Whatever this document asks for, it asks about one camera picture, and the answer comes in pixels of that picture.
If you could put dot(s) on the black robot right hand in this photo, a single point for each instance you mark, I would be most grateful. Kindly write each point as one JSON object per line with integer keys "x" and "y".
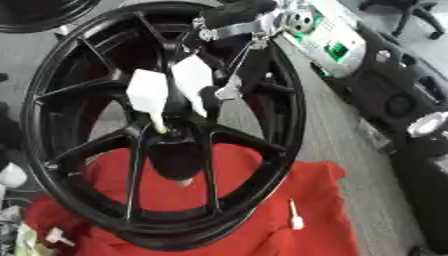
{"x": 236, "y": 13}

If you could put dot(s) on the white pin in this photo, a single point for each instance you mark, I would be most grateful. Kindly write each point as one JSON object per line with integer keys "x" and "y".
{"x": 55, "y": 236}
{"x": 297, "y": 221}
{"x": 147, "y": 90}
{"x": 192, "y": 75}

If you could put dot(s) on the black spoked wheel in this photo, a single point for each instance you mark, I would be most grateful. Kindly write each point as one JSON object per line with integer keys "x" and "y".
{"x": 87, "y": 90}

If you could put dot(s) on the black round wheel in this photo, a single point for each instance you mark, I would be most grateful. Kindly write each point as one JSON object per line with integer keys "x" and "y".
{"x": 41, "y": 13}

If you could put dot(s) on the black office chair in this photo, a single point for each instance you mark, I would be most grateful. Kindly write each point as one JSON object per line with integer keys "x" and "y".
{"x": 408, "y": 15}

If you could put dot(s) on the white rounded object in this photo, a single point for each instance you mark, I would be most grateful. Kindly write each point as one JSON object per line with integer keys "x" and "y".
{"x": 11, "y": 175}

